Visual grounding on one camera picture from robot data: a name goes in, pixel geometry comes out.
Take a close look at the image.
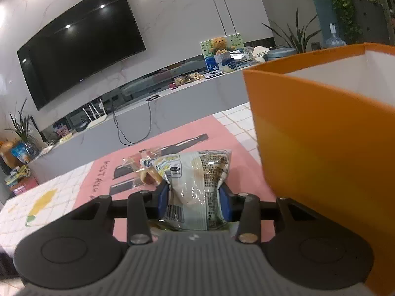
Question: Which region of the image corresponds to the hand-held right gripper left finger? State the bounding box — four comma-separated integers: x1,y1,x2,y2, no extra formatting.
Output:
71,183,170,245

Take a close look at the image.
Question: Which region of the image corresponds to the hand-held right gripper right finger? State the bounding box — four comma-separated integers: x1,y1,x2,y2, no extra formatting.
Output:
220,185,306,243

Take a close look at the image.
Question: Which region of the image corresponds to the clear bag of yellow snacks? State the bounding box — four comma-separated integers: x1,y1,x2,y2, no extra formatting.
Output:
140,149,233,232

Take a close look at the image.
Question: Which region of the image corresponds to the small clear pastry packet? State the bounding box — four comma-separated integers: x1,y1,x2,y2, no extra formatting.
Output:
123,147,165,188

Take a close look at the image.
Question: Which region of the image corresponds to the orange cardboard box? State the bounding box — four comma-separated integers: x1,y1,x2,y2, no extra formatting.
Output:
243,42,395,296

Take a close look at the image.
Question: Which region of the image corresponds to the pile of snacks on console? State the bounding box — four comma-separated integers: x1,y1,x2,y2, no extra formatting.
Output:
174,71,206,87

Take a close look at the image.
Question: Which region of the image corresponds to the pink placemat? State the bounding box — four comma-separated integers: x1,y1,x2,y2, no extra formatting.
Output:
77,115,279,248

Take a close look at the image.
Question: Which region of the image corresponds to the grey television console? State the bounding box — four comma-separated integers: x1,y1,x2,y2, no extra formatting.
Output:
29,65,257,186

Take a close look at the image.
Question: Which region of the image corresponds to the white router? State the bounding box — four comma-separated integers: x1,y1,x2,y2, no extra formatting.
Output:
81,98,109,129

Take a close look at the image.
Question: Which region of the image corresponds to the pink box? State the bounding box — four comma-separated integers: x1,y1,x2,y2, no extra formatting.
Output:
12,177,40,195

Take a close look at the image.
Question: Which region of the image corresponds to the white and blue mug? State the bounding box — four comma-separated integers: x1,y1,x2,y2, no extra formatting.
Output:
219,60,239,74

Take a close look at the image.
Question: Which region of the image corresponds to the blue box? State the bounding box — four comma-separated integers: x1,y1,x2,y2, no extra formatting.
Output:
205,54,223,74

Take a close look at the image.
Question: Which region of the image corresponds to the pile of colourful packets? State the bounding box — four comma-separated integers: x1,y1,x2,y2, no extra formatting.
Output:
5,165,30,186

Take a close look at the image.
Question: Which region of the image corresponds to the blue printed bag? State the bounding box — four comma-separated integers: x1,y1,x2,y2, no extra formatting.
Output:
11,143,30,163

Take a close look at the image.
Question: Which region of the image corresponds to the white round sign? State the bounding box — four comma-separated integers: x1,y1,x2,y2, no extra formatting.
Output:
252,46,271,61

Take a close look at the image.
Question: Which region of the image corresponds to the potted grass plant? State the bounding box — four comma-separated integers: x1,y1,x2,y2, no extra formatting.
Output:
4,98,41,155

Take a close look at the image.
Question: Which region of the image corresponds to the brown teddy bear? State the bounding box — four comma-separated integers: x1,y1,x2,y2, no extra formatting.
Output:
209,37,229,55

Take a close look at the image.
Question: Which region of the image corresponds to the grey pedal bin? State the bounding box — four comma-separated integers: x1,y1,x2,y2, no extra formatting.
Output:
265,46,297,63

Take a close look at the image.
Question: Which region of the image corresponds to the orange bag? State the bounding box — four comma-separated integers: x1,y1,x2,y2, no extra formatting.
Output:
0,140,20,174

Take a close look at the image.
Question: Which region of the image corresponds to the black television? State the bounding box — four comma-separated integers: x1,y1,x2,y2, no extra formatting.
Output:
17,0,147,111

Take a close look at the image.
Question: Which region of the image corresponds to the tall potted plant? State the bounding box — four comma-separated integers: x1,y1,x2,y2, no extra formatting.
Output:
262,7,322,54

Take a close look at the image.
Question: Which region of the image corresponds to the blue water bottle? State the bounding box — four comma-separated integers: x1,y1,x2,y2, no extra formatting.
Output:
325,22,348,49

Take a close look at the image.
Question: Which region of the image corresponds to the dark cabinet with plants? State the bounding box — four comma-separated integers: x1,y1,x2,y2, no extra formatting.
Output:
319,0,381,44

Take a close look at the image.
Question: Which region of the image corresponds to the dark grey cabinet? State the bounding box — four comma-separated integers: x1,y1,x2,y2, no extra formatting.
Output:
351,0,390,44

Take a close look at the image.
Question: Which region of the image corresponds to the black cable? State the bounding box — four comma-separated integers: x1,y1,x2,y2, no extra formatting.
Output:
112,95,161,145

